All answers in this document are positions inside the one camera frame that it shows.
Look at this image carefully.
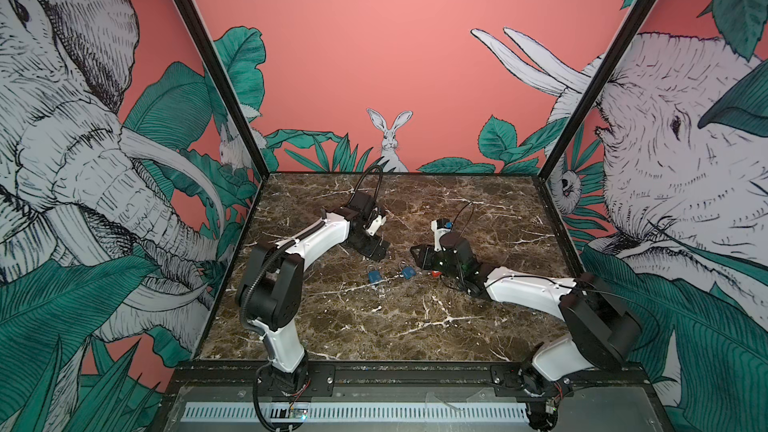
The blue padlock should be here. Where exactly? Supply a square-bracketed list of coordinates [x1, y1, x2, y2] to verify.
[367, 270, 384, 285]
[401, 266, 417, 280]

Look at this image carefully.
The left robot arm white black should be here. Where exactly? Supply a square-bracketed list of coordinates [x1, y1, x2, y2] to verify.
[235, 192, 389, 396]

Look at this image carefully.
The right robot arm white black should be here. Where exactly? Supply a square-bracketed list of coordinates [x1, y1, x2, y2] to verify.
[410, 232, 642, 398]

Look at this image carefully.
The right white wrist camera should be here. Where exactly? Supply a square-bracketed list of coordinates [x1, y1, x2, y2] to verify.
[430, 218, 453, 252]

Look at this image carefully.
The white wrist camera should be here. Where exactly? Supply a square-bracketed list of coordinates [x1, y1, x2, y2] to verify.
[430, 218, 453, 252]
[365, 214, 386, 237]

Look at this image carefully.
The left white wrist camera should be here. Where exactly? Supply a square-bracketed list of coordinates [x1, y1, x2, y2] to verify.
[365, 214, 386, 237]

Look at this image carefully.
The black front mounting rail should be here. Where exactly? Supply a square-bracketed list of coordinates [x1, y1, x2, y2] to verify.
[167, 360, 650, 401]

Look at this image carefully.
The white slotted cable duct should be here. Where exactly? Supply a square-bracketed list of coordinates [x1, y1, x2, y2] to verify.
[181, 402, 528, 424]

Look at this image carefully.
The left black frame post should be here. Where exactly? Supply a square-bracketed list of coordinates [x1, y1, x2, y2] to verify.
[173, 0, 270, 179]

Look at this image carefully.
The black frame post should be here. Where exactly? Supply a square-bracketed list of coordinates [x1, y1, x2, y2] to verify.
[537, 0, 657, 182]
[173, 0, 270, 179]

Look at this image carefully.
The right black frame post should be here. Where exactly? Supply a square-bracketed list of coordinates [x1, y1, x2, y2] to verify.
[537, 0, 657, 182]

